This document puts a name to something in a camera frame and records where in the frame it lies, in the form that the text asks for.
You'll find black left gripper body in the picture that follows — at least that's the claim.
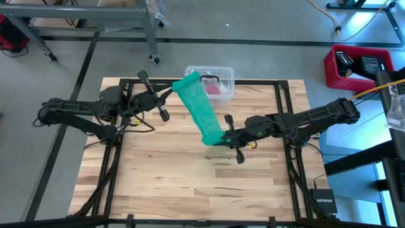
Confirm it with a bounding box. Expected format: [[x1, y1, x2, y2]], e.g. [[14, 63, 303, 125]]
[[128, 70, 171, 122]]

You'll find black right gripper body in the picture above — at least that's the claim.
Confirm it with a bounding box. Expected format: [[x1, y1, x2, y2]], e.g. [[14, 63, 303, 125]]
[[224, 114, 254, 165]]

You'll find green elastic bandage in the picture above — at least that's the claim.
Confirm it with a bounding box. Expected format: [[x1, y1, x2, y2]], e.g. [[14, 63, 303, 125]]
[[171, 71, 232, 147]]

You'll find red item in box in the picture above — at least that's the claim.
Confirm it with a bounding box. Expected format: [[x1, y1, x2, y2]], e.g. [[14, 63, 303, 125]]
[[205, 82, 221, 96]]

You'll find clear plastic storage box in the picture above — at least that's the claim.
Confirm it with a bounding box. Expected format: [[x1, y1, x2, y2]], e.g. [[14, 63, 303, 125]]
[[184, 65, 235, 107]]

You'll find clear plastic wrap on workbench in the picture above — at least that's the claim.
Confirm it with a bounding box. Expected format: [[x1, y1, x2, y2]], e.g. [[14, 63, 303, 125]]
[[146, 0, 171, 28]]

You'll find red plastic crate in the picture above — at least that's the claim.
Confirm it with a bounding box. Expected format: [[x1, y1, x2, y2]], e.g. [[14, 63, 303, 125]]
[[323, 44, 396, 93]]

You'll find grey metal workbench wooden top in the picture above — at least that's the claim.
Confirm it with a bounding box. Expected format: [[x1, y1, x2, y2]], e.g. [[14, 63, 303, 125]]
[[0, 0, 161, 65]]

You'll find black metal stand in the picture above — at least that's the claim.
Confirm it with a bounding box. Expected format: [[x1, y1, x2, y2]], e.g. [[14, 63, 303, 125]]
[[324, 70, 405, 212]]

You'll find black charger with label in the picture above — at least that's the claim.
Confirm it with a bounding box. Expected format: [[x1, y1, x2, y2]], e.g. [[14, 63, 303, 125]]
[[335, 51, 354, 77]]

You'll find black ribbed power brick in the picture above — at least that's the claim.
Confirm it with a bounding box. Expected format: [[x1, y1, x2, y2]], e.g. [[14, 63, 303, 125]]
[[359, 56, 386, 77]]

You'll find red machine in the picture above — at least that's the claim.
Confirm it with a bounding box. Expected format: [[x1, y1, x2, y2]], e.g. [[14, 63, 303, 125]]
[[0, 14, 31, 52]]

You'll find crumpled clear plastic bag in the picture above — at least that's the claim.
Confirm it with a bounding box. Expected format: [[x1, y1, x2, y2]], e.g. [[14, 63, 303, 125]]
[[384, 91, 405, 133]]

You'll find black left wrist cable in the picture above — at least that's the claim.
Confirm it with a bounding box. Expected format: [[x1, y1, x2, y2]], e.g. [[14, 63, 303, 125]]
[[121, 94, 156, 134]]

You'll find black handle in box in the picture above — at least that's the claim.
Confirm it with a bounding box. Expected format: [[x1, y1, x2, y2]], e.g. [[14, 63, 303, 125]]
[[199, 74, 220, 84]]

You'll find black metal table frame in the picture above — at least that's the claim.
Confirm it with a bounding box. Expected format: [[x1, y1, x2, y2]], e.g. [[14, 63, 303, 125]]
[[0, 78, 405, 228]]

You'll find black Netgear network switch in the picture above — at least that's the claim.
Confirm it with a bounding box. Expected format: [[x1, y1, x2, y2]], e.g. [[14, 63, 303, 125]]
[[309, 188, 339, 215]]

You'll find yellow hanging cable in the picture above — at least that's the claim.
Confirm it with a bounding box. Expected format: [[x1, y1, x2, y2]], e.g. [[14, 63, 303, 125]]
[[347, 78, 405, 102]]

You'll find yellow floor cable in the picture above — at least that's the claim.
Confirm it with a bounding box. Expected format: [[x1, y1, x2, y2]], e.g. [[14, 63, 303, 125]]
[[308, 0, 393, 42]]

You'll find black floor frame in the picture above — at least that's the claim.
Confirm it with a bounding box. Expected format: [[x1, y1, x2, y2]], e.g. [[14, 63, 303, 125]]
[[326, 0, 405, 49]]

